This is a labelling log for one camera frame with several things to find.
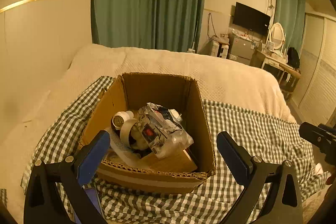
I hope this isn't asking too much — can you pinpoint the brown cardboard box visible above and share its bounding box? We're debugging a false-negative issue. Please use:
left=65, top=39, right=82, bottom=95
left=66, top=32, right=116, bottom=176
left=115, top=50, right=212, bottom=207
left=80, top=73, right=216, bottom=194

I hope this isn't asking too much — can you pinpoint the white tube with blue label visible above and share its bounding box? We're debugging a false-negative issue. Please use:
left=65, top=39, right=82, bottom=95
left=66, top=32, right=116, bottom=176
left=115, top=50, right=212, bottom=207
left=105, top=128, right=141, bottom=168

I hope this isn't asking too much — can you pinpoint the white louvered wardrobe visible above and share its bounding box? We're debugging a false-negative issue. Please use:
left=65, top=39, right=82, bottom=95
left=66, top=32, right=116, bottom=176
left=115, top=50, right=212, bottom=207
left=291, top=12, right=335, bottom=125

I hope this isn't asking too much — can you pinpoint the wooden chair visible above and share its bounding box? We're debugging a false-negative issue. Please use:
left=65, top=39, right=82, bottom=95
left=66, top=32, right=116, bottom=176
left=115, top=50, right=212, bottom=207
left=278, top=64, right=301, bottom=102

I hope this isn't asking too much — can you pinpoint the cream white bed quilt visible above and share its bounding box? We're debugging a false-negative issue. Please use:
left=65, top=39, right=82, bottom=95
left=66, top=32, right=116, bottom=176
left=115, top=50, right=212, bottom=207
left=0, top=43, right=297, bottom=224

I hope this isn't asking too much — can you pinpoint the black bag on chair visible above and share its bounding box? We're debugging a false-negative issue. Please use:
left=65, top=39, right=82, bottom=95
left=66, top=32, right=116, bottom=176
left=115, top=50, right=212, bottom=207
left=287, top=47, right=300, bottom=69

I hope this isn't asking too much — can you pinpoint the white vanity desk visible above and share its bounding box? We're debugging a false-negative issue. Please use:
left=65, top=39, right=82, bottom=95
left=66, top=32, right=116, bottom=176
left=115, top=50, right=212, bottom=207
left=249, top=50, right=284, bottom=80

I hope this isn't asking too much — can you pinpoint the grey mini fridge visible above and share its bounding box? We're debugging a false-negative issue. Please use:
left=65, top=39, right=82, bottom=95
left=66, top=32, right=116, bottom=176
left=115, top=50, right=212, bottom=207
left=228, top=34, right=255, bottom=65

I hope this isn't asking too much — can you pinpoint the black wall television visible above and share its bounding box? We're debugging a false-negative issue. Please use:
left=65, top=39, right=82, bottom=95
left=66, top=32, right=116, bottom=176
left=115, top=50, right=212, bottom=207
left=232, top=2, right=270, bottom=36

